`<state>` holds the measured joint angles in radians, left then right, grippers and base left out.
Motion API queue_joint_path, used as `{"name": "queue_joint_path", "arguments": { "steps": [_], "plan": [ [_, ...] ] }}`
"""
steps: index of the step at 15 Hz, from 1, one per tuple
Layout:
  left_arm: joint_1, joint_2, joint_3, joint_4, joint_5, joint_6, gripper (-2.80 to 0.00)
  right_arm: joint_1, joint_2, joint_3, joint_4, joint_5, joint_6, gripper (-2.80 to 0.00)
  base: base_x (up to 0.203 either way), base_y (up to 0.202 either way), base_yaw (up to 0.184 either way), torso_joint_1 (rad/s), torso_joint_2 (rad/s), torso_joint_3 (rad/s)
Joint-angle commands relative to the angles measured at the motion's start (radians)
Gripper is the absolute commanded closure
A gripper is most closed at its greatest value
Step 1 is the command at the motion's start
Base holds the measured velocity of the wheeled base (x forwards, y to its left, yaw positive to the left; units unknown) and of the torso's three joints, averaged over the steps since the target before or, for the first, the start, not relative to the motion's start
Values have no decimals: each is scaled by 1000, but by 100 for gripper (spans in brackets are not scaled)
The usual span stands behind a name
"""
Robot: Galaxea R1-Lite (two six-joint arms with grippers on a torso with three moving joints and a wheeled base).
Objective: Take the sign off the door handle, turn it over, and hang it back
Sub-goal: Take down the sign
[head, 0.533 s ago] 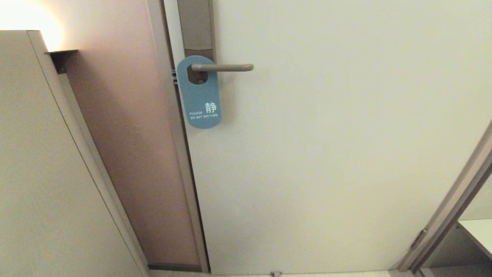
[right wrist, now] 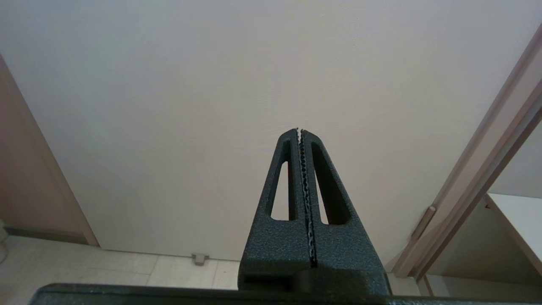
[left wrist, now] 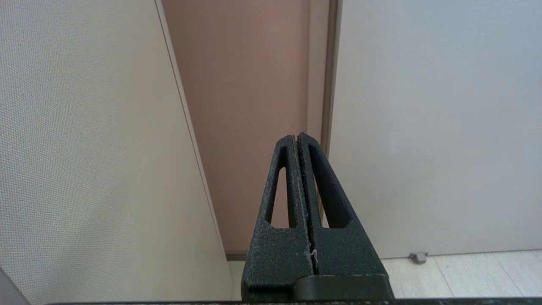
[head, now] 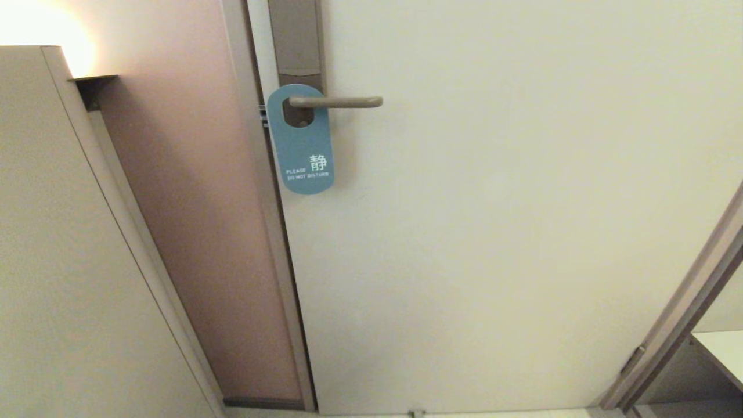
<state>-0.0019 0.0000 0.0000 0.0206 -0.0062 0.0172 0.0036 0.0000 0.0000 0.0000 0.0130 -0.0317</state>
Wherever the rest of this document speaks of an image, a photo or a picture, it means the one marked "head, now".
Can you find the blue do-not-disturb door hanger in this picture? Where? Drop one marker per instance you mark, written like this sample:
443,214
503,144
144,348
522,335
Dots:
302,151

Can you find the cream door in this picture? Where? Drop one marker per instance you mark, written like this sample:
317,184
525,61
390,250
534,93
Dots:
493,232

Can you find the brown door lock plate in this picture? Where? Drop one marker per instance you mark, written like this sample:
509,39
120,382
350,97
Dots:
296,40

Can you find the beige cabinet panel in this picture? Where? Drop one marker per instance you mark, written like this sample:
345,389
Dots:
58,232

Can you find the pale wardrobe shelf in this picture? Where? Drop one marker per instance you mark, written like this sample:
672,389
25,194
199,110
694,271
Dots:
725,348

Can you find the dark wall lamp bracket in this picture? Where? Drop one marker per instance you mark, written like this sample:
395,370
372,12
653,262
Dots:
93,86

